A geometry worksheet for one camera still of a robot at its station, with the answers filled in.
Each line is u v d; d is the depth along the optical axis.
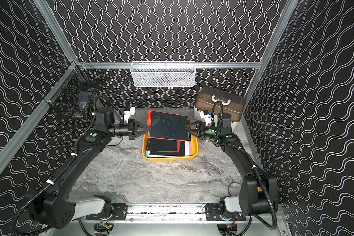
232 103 0.96
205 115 0.74
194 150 0.97
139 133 0.64
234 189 0.82
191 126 0.71
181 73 1.03
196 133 0.68
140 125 0.65
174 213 0.76
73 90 0.93
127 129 0.63
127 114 0.66
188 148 0.95
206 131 0.70
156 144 0.96
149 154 0.93
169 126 0.72
